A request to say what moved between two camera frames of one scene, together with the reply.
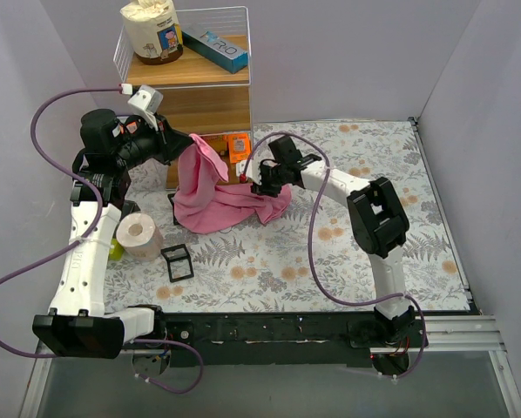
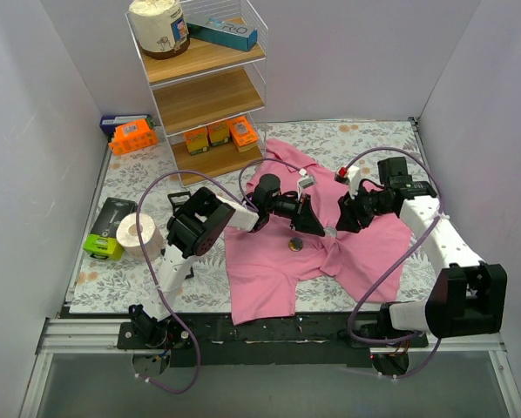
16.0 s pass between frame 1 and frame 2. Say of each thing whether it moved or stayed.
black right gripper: moved
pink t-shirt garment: moved
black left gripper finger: moved
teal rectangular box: moved
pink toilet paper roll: stayed
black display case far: stayed
